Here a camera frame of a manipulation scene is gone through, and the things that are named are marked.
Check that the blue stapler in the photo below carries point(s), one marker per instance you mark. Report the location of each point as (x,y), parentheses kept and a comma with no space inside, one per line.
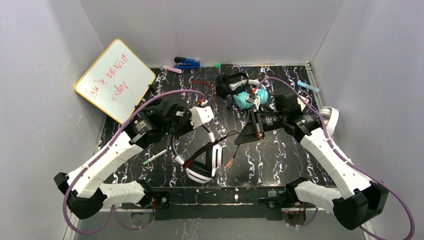
(186,63)

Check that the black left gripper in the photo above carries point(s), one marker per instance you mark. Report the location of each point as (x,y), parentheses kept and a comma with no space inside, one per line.
(180,122)

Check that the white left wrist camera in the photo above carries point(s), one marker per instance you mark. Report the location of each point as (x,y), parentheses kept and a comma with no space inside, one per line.
(200,116)

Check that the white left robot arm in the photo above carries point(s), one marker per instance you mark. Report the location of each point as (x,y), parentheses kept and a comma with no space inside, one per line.
(85,189)

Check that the black and white headphones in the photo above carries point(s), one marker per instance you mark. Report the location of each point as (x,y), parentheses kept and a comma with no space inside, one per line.
(202,165)

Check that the red headphones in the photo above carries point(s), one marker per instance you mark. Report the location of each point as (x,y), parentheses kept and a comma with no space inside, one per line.
(203,87)

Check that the white beige headphones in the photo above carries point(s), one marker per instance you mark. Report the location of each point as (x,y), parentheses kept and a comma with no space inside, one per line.
(330,116)

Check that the teal headphones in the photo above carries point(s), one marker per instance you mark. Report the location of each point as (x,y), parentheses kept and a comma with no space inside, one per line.
(239,86)

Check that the white green capped pen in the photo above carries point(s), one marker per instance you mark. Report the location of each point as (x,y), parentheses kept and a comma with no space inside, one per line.
(154,157)

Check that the light blue marker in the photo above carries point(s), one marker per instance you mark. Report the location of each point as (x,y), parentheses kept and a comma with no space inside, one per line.
(308,86)

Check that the yellow framed whiteboard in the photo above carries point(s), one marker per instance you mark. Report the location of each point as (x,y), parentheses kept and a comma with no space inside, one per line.
(116,82)

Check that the green capped marker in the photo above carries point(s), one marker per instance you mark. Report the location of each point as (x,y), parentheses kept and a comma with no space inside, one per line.
(223,65)

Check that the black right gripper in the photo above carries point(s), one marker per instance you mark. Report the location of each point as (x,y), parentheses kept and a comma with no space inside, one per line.
(259,125)

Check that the small white labelled box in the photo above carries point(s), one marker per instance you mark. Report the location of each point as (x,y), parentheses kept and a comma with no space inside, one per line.
(302,102)

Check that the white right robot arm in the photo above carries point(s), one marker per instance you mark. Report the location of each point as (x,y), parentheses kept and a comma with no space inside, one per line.
(357,198)

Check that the pink marker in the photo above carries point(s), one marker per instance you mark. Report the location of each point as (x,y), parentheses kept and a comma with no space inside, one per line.
(172,69)

